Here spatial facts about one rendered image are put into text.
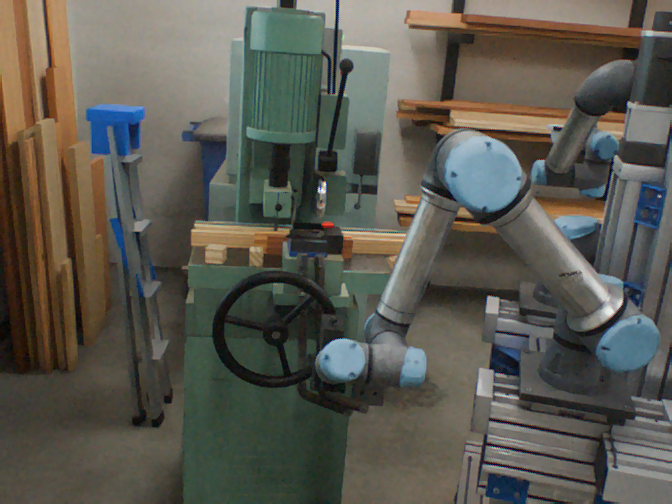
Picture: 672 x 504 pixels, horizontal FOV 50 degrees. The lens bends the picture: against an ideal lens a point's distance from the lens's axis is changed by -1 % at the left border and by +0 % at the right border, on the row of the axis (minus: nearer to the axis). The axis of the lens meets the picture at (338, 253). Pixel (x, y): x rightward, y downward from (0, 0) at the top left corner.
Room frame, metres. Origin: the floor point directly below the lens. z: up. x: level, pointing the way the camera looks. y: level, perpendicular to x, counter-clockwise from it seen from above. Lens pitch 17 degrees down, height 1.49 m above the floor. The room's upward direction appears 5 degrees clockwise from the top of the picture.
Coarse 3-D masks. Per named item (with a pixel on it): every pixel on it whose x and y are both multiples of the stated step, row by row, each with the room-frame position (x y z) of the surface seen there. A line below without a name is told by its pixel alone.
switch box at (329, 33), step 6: (324, 30) 2.15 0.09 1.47; (330, 30) 2.15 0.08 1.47; (342, 30) 2.15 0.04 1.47; (324, 36) 2.15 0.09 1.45; (330, 36) 2.15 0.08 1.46; (342, 36) 2.16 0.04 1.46; (324, 42) 2.15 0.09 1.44; (330, 42) 2.15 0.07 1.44; (342, 42) 2.16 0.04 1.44; (324, 48) 2.15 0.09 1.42; (330, 48) 2.15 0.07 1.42; (330, 54) 2.15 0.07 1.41; (324, 60) 2.15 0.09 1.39; (324, 66) 2.15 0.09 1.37; (324, 72) 2.15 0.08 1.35; (324, 78) 2.15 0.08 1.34; (324, 84) 2.15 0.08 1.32; (330, 84) 2.15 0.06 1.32; (336, 84) 2.15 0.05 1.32
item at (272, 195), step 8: (288, 184) 1.91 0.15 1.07; (264, 192) 1.91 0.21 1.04; (272, 192) 1.81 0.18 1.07; (280, 192) 1.82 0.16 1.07; (288, 192) 1.82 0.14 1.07; (264, 200) 1.83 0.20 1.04; (272, 200) 1.81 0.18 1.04; (280, 200) 1.82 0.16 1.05; (288, 200) 1.82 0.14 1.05; (264, 208) 1.81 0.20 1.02; (272, 208) 1.81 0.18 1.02; (288, 208) 1.82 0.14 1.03; (264, 216) 1.81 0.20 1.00; (272, 216) 1.81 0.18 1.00; (280, 216) 1.82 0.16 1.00; (288, 216) 1.82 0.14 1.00
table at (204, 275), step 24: (192, 264) 1.68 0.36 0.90; (216, 264) 1.69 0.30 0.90; (240, 264) 1.71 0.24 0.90; (264, 264) 1.72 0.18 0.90; (360, 264) 1.79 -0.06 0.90; (384, 264) 1.81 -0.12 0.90; (216, 288) 1.68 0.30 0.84; (264, 288) 1.70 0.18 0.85; (360, 288) 1.73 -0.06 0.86; (384, 288) 1.74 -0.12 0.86
